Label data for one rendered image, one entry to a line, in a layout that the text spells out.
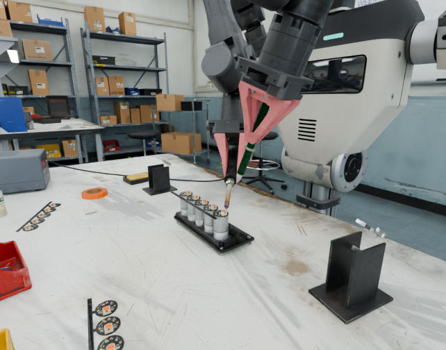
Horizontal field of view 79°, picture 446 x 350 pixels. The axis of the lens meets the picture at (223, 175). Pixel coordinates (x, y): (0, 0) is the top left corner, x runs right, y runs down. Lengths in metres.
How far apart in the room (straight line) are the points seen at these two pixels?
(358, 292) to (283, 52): 0.29
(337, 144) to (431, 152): 2.25
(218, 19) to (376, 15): 0.40
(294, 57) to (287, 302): 0.29
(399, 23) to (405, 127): 2.27
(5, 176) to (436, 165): 2.92
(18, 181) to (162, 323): 0.61
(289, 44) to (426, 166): 2.73
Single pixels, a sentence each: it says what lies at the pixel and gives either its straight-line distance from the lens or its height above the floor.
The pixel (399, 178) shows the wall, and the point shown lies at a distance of 3.11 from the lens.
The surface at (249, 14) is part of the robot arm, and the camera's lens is 1.01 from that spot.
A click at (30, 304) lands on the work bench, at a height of 0.75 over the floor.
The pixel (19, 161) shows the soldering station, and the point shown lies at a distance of 0.84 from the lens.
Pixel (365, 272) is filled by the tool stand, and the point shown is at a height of 0.80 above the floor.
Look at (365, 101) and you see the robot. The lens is 0.73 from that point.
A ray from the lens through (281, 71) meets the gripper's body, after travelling 0.33.
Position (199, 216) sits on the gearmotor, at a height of 0.79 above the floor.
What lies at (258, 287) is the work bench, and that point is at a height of 0.75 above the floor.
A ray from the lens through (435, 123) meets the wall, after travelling 2.96.
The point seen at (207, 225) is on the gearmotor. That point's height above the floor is 0.78.
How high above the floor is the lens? 0.99
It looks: 16 degrees down
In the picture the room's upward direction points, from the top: straight up
